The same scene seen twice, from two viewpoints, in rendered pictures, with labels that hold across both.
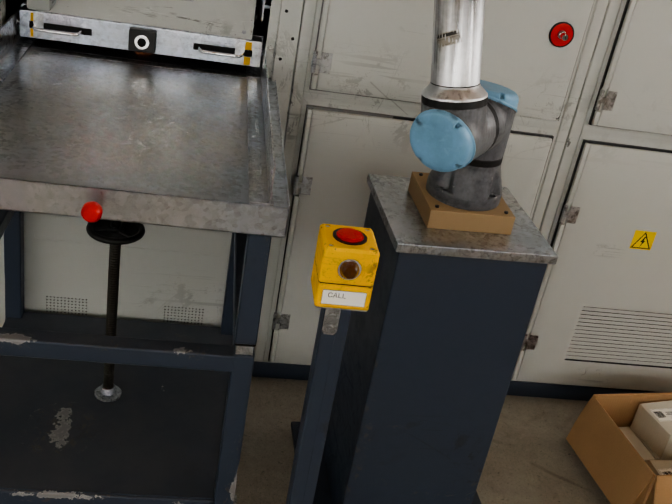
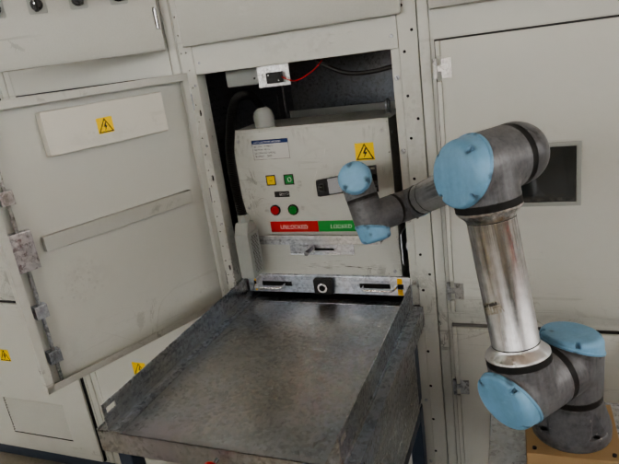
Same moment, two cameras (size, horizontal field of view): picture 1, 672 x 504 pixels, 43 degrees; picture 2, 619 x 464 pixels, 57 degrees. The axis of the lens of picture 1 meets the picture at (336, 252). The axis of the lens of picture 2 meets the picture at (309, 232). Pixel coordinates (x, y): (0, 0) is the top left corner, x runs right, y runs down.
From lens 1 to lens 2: 0.67 m
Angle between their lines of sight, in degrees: 32
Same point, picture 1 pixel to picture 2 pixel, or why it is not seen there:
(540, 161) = not seen: outside the picture
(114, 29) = (305, 280)
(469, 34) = (510, 304)
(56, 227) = not seen: hidden behind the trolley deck
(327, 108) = (469, 325)
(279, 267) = (458, 450)
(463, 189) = (559, 432)
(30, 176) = (177, 436)
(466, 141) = (525, 407)
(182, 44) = (352, 285)
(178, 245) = not seen: hidden behind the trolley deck
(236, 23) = (388, 265)
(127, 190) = (236, 451)
